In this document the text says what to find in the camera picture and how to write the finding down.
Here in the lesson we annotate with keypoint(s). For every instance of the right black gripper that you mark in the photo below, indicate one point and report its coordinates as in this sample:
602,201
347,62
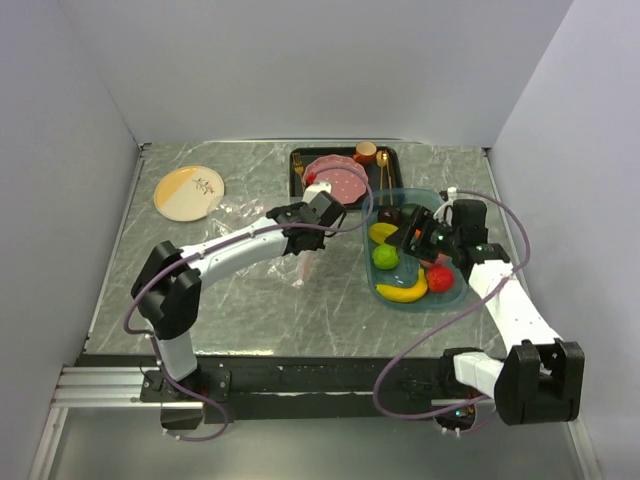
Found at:
422,219

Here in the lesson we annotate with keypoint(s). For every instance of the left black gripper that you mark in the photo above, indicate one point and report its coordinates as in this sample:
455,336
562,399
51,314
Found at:
320,245

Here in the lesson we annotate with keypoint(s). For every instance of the green lime fruit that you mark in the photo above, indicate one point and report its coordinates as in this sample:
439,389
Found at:
385,257

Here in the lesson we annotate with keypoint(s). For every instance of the clear zip top bag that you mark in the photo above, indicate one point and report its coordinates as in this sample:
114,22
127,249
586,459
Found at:
217,259

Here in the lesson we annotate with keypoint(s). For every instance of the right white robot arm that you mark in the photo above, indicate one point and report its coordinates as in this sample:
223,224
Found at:
540,380

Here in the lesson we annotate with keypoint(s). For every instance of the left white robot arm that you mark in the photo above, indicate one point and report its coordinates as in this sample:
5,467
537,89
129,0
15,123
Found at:
167,291

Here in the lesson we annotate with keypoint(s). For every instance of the pink dotted plate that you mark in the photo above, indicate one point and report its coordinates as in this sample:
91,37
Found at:
341,176

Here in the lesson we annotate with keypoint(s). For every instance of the red cracked fruit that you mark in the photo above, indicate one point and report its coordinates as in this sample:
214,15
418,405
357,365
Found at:
440,279

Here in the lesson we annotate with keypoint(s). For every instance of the gold fork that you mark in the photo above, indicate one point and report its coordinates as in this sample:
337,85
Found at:
298,168

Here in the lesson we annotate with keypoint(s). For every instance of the blue transparent plastic tray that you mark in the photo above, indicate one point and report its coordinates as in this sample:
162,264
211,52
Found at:
395,278

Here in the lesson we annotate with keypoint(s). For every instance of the yellow starfruit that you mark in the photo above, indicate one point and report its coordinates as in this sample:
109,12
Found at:
380,231

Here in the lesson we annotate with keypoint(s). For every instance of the dark purple passion fruit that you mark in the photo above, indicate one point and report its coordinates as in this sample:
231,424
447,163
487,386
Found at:
389,215

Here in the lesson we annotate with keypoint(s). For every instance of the orange cup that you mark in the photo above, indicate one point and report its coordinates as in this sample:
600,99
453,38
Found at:
365,153

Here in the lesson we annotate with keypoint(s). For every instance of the black serving tray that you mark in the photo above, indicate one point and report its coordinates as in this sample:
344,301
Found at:
310,154

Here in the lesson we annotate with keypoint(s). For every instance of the gold spoon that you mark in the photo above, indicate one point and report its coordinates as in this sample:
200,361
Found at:
383,162

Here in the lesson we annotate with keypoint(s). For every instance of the gold chopsticks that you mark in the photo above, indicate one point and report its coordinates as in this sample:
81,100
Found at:
387,161

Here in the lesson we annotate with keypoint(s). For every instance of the yellow banana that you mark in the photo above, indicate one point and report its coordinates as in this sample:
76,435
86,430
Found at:
405,295

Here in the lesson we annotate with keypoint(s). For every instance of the yellow white floral plate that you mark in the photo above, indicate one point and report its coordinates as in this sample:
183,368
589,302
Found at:
189,193

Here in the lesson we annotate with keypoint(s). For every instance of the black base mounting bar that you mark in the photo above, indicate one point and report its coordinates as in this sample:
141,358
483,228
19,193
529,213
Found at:
225,389

